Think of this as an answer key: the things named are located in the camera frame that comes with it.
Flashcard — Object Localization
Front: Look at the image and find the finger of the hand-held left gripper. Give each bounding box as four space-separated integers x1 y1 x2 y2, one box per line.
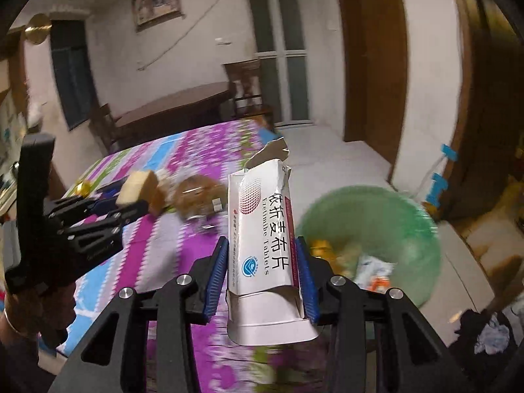
61 201 149 263
46 186 123 218

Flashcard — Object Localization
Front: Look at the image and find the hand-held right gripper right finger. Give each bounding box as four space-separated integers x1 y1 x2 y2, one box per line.
295 235 484 393

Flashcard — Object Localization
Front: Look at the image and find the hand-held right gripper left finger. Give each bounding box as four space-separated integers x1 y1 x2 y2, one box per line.
49 235 230 393

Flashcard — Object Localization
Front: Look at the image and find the yellow sponge cube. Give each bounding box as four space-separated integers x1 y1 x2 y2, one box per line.
149 180 170 216
116 171 159 209

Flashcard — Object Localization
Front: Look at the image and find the white medicine box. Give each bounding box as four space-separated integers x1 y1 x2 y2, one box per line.
226 137 321 346

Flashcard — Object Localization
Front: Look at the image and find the green plastic basin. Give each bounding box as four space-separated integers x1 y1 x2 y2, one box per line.
295 185 443 309

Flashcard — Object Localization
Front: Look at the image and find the person's left hand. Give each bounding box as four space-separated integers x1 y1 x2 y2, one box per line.
12 284 76 346

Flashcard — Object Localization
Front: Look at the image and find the orange snack packet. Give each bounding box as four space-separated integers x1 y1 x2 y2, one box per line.
309 241 340 271

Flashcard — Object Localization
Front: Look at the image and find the striped floral tablecloth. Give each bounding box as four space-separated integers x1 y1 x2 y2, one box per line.
57 119 328 393

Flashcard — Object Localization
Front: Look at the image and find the grey crumpled packet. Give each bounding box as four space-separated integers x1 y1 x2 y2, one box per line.
354 256 396 293

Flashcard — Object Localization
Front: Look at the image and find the bread in plastic bag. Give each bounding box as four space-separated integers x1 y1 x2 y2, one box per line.
170 175 230 224

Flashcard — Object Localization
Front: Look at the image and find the dark wooden chair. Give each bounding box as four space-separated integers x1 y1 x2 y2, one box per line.
89 103 123 154
222 59 275 125

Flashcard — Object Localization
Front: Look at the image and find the dark wooden dining table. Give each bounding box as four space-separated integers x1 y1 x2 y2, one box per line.
115 82 234 144

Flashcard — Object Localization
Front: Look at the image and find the dark window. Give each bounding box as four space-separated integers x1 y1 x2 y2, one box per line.
49 20 101 132

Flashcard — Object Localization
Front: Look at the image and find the gold ceiling lamp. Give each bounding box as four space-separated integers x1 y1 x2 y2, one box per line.
24 13 52 45

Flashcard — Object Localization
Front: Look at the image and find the pile of dark clothes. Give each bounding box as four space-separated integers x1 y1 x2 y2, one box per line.
448 309 524 393

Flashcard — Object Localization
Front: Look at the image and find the frosted glass double door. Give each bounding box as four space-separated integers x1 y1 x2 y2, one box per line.
243 0 314 127

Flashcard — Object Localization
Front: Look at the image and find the brown wooden door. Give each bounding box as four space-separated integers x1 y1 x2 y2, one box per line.
331 0 408 154

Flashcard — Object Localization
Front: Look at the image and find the wall cable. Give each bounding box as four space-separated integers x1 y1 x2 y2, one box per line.
137 0 240 72

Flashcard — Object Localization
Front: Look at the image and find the framed wall picture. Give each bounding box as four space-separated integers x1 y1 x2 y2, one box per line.
132 0 182 30

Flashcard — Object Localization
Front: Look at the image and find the brown wooden door frame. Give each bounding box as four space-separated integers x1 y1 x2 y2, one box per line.
442 0 524 222

